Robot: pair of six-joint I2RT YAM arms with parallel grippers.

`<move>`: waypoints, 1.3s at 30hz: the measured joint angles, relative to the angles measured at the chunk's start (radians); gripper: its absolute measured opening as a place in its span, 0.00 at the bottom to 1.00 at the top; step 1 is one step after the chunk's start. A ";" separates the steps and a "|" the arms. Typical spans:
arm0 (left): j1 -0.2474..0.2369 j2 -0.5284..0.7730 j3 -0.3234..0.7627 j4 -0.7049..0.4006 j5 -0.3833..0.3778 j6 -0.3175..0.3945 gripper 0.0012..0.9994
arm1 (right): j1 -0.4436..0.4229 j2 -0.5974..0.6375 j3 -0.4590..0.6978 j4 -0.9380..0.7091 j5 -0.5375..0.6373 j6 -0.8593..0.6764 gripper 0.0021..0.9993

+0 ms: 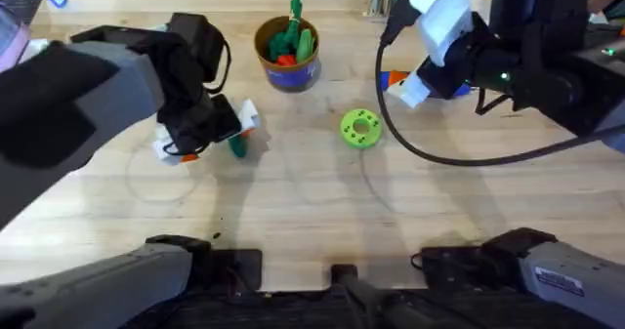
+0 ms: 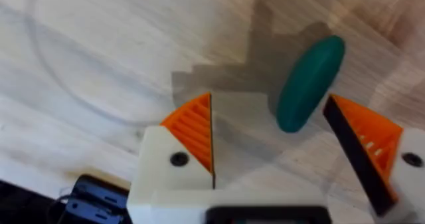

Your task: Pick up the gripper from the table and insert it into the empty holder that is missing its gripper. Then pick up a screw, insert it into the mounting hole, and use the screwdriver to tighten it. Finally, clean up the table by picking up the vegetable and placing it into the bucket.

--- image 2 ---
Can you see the left gripper white and orange right finger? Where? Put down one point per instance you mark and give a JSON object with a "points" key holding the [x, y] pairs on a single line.
{"points": [[382, 151]]}

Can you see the left gripper white and orange left finger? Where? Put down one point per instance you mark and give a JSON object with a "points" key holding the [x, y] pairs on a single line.
{"points": [[172, 151]]}

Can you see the green disc with holes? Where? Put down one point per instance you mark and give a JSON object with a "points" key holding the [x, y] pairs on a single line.
{"points": [[309, 84]]}

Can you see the black rail clamp block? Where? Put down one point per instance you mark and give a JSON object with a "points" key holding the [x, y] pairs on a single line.
{"points": [[66, 200]]}

